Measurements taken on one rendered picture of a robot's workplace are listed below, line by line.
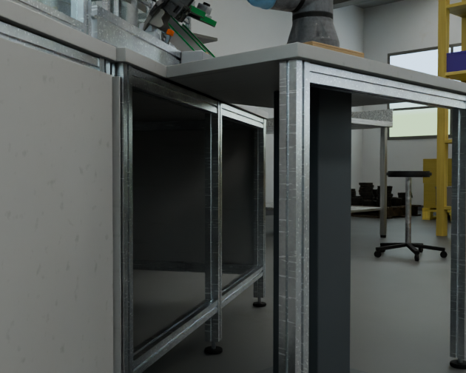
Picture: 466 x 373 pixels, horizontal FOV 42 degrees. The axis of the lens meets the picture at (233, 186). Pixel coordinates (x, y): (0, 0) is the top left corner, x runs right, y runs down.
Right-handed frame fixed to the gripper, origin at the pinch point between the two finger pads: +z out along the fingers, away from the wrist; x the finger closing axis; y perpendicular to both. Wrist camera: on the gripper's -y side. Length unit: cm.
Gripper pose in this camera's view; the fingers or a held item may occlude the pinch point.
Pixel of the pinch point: (147, 27)
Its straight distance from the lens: 214.4
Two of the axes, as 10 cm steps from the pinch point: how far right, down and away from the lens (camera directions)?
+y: 7.3, 6.6, -1.7
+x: 2.5, -0.2, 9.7
